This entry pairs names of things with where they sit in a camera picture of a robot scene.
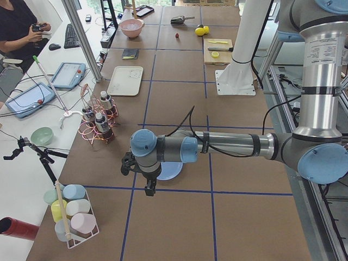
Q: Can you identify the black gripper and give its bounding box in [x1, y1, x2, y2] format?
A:
[121, 152, 157, 196]

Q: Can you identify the blue round plate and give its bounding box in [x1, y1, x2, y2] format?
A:
[157, 161, 183, 181]

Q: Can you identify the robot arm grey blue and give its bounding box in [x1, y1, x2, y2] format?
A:
[121, 1, 347, 196]

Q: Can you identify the pink cup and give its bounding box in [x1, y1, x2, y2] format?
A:
[70, 213, 96, 234]

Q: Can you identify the white cup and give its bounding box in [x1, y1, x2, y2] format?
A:
[66, 198, 90, 216]

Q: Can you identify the light blue cup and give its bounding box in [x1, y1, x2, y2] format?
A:
[63, 184, 86, 200]

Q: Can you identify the front dark drink bottle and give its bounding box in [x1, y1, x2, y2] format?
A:
[95, 113, 115, 142]

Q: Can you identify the dark drink bottle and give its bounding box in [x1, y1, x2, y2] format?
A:
[100, 91, 116, 115]
[95, 113, 115, 142]
[82, 106, 95, 127]

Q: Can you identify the pale blue bottom cup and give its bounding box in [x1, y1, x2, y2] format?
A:
[54, 219, 68, 242]

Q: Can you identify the yellow cup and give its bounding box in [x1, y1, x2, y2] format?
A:
[51, 200, 63, 223]

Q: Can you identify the back dark drink bottle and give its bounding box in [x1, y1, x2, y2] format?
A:
[100, 91, 116, 115]

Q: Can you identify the left dark drink bottle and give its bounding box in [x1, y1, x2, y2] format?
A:
[82, 106, 95, 127]

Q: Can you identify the mint green cup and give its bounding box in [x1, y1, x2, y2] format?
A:
[43, 189, 58, 206]

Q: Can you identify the cream bear tray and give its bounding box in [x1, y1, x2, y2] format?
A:
[107, 66, 144, 96]

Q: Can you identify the white reacher grabber stick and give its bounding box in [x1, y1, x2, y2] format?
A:
[33, 55, 83, 129]

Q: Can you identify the black mini tripod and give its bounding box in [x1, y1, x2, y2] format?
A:
[3, 137, 68, 184]

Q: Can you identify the mint green bowl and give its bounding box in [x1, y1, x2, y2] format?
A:
[30, 127, 54, 146]

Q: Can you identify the grey folded cloth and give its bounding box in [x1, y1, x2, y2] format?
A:
[122, 48, 139, 60]

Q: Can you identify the far blue teach pendant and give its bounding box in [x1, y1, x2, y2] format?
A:
[51, 62, 86, 90]

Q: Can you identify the blue teach pendant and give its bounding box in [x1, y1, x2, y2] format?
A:
[5, 82, 55, 119]
[51, 62, 86, 90]

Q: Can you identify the red cylinder tube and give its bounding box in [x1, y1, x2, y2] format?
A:
[1, 217, 40, 241]

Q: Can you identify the half lemon slice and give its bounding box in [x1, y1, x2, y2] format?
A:
[211, 51, 220, 58]

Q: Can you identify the wooden cutting board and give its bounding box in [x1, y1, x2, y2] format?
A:
[203, 39, 233, 65]

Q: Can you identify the near blue teach pendant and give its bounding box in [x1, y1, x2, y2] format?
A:
[5, 82, 55, 119]

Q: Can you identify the pink bowl with ice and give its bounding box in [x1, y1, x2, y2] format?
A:
[120, 19, 145, 38]

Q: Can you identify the yellow plastic knife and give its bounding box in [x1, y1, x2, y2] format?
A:
[208, 40, 228, 44]

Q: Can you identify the yellow whole lemon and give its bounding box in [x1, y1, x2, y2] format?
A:
[195, 27, 206, 36]

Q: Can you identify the black keyboard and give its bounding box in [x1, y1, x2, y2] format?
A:
[64, 23, 79, 49]

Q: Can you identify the grey metal scoop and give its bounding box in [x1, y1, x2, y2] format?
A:
[170, 15, 195, 25]

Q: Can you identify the black computer mouse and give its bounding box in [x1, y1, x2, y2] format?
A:
[48, 43, 61, 51]

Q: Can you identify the wooden paper towel stand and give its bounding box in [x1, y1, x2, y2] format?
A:
[121, 0, 138, 22]

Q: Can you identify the purple cased tablet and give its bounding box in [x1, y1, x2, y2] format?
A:
[135, 5, 154, 18]

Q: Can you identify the seated person black shirt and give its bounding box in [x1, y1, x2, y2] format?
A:
[1, 0, 51, 72]

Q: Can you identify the copper wire bottle rack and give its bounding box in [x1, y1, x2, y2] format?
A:
[78, 84, 119, 144]

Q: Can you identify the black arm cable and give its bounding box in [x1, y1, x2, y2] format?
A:
[165, 95, 302, 158]

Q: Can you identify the wooden rack handle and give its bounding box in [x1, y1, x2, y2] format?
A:
[55, 181, 72, 241]

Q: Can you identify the white wire cup rack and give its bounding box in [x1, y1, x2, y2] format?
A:
[60, 184, 100, 248]

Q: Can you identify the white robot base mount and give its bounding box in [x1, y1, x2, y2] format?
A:
[215, 0, 273, 96]

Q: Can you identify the aluminium frame post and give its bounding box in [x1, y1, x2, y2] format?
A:
[61, 0, 102, 83]

